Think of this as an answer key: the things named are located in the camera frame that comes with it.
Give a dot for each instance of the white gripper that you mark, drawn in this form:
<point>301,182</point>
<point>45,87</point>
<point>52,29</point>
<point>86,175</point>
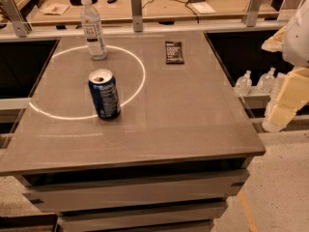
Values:
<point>296,38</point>

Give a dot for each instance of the blue pepsi can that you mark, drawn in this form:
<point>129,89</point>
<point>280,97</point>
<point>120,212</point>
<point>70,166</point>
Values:
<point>103,89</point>

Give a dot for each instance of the black rxbar chocolate wrapper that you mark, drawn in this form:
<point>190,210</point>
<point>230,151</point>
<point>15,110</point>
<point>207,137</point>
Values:
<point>174,53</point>

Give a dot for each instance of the right clear sanitizer bottle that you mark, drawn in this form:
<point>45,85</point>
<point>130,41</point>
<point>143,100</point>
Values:
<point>266,80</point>

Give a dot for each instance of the clear sanitizer bottle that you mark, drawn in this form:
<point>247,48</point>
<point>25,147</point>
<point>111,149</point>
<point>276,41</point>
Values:
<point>266,80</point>
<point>243,84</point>

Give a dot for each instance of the left clear sanitizer bottle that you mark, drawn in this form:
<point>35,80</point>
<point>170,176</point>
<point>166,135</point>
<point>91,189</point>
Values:
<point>243,84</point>

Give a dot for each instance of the white paper sheet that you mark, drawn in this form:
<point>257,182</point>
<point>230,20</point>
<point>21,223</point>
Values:
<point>203,8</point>

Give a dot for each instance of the grey lower drawer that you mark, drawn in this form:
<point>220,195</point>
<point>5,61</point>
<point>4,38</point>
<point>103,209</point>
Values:
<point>149,218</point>

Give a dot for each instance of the grey drawer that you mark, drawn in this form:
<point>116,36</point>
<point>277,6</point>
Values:
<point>137,191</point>
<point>149,218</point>

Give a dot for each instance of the small black device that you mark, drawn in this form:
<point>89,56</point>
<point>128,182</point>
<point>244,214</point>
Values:
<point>111,1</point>

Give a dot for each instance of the clear water bottle white cap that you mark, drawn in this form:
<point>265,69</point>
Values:
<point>91,25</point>

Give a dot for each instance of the black round object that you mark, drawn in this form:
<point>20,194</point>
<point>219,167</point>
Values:
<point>78,2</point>

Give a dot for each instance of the brown paper packet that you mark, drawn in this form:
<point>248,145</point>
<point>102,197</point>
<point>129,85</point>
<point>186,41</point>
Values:
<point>55,9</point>

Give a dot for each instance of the grey upper drawer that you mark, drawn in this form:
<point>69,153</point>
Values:
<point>137,191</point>

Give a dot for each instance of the right metal bracket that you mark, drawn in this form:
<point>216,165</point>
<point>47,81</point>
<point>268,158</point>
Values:
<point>251,14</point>

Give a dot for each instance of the metal bracket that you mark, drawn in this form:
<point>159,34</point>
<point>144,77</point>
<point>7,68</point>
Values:
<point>21,26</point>
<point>137,19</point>
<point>251,14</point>

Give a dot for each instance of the middle metal bracket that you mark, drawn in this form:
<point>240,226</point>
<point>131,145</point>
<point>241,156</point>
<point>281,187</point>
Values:
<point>137,19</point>

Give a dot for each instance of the left metal bracket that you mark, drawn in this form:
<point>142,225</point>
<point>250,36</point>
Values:
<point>21,26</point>

